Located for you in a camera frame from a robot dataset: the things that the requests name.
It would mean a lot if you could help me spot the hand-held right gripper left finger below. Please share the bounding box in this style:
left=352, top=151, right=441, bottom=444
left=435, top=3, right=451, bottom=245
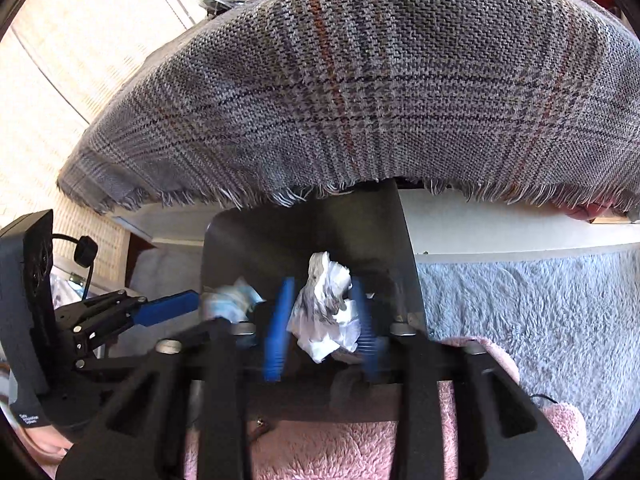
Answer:
left=55, top=276, right=297, bottom=480

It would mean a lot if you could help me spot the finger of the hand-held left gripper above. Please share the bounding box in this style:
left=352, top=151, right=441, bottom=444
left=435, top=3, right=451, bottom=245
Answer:
left=55, top=289, right=202, bottom=368

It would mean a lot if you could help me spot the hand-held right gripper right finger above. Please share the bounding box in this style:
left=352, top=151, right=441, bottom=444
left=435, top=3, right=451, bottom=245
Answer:
left=349, top=276, right=586, bottom=480

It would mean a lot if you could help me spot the white paper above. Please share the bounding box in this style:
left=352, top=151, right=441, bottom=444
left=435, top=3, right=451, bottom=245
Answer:
left=287, top=251, right=364, bottom=364

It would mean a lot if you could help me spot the white blue wrapper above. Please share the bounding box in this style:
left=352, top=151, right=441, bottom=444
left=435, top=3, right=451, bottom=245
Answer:
left=200, top=277, right=267, bottom=324

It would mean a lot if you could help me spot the pink fleece clothing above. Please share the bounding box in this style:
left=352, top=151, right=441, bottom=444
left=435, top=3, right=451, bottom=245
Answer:
left=182, top=335, right=587, bottom=480

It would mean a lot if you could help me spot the grey fluffy rug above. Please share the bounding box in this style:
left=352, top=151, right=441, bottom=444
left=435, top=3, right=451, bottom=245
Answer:
left=125, top=245, right=640, bottom=478

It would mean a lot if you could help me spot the white low table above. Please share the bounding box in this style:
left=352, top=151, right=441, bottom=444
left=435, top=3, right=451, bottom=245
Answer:
left=112, top=187, right=640, bottom=265

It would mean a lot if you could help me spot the grey plaid fringed blanket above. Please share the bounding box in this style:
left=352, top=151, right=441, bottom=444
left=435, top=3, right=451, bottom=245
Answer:
left=56, top=0, right=640, bottom=226

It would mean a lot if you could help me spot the black velcro strap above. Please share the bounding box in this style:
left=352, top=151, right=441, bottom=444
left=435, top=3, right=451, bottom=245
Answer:
left=50, top=232, right=99, bottom=302

